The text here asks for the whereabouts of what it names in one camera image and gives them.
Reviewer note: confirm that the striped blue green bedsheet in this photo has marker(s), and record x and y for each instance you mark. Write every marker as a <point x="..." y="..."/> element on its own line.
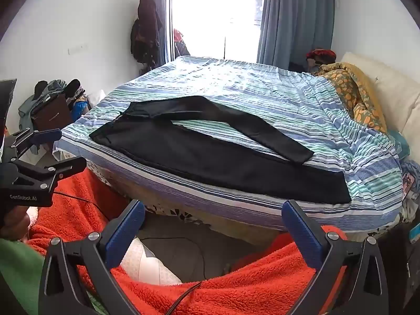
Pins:
<point x="249" y="85"/>

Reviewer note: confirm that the red balcony clutter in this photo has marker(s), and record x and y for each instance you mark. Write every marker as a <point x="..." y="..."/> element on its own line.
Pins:
<point x="179" y="39"/>

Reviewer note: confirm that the brown wooden nightstand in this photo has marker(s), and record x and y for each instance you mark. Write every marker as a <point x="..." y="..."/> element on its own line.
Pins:
<point x="52" y="113"/>

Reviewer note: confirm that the heap of mixed clothes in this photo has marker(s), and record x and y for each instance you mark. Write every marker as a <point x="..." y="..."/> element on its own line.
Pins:
<point x="410" y="187"/>

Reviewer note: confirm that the hanging dark clothes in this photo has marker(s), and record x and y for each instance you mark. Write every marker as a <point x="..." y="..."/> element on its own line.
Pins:
<point x="146" y="29"/>

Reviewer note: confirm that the cream pillows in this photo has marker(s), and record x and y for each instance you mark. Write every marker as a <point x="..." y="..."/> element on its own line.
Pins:
<point x="390" y="85"/>

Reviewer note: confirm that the orange floral quilt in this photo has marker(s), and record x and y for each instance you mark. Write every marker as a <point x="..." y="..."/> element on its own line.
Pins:
<point x="354" y="92"/>

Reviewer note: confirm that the person's left forearm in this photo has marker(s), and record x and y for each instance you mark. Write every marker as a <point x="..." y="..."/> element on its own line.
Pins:
<point x="14" y="265"/>

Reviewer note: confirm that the teal pillow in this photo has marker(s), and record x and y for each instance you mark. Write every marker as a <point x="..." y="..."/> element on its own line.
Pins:
<point x="402" y="144"/>

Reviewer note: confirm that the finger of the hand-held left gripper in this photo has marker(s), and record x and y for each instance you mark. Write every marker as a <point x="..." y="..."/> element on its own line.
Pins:
<point x="67" y="166"/>
<point x="49" y="135"/>

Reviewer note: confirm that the red cloth bundle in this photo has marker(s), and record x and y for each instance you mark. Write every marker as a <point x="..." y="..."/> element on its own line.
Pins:
<point x="320" y="54"/>

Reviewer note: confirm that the white slipper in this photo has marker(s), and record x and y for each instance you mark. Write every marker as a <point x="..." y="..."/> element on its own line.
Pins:
<point x="147" y="265"/>

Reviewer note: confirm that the glass balcony door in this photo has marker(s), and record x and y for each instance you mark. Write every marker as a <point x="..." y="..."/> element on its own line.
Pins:
<point x="216" y="16"/>

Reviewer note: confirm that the person's left hand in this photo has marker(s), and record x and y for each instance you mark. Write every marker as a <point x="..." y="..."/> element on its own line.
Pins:
<point x="13" y="220"/>

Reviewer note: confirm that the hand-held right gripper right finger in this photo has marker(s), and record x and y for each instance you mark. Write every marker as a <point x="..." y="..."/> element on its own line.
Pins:
<point x="303" y="236"/>

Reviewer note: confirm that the pile of clothes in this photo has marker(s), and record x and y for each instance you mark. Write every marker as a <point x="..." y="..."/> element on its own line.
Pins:
<point x="52" y="88"/>

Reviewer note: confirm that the black pants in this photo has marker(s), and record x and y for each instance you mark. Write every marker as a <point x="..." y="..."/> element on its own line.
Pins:
<point x="203" y="157"/>

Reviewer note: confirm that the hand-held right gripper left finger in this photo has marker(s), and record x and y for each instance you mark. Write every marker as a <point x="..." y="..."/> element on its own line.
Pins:
<point x="126" y="230"/>

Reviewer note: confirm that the orange fleece garment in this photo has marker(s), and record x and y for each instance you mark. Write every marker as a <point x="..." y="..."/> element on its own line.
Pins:
<point x="256" y="288"/>

